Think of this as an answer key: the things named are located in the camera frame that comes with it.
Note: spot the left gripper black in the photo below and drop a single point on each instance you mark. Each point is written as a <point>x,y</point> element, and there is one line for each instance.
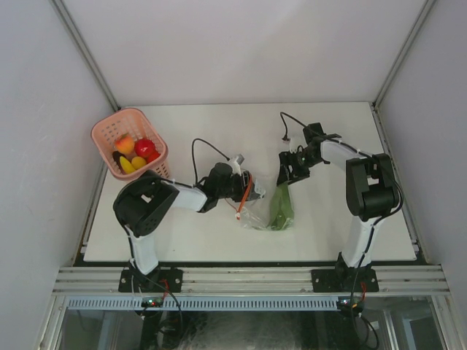
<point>239,179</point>

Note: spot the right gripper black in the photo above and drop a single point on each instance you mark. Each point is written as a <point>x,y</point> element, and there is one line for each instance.
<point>287,158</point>

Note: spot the clear zip top bag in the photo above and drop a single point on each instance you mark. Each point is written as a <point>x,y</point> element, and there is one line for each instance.
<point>254,215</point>

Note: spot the green fake lettuce leaf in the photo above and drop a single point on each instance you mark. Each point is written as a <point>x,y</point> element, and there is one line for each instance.
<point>281,213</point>

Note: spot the red orange fake pepper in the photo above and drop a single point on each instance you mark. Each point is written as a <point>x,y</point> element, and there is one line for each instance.
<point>153,156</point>

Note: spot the red fake apple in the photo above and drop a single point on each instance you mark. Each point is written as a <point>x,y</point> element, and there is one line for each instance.
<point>144,148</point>

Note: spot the orange fake fruit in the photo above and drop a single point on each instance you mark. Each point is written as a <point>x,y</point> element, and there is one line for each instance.
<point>138,162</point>

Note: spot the yellow fake chili pepper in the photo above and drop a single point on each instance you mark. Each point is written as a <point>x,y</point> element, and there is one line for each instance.
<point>126,165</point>

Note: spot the orange fake peach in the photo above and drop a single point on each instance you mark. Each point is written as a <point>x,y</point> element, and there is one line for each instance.
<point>124,144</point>

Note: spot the purple fake eggplant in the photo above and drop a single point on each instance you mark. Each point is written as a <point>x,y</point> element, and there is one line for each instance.
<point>116,157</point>

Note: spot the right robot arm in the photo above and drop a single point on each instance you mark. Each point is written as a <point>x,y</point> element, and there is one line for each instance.
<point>371,191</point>

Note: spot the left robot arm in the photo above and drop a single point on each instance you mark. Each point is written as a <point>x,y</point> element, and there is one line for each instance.
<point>143,203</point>

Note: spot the pink plastic basket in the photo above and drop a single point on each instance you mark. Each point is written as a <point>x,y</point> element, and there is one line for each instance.
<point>133,122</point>

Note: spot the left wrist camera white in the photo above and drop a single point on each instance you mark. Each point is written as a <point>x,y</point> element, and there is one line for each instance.
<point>236,164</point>

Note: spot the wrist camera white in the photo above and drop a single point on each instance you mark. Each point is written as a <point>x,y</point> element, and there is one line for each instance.
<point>294,143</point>
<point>236,164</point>

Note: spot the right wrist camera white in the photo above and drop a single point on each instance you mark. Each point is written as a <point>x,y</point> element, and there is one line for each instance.
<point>294,143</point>

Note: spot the slotted cable duct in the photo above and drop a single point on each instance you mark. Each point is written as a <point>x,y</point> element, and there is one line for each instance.
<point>208,303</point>

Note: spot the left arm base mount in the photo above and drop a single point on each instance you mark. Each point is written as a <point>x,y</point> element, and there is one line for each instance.
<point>132,280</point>

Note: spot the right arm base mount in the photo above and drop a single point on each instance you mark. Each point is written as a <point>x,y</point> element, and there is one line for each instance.
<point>342,278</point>

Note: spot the aluminium rail frame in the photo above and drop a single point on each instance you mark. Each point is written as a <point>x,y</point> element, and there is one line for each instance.
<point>392,281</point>

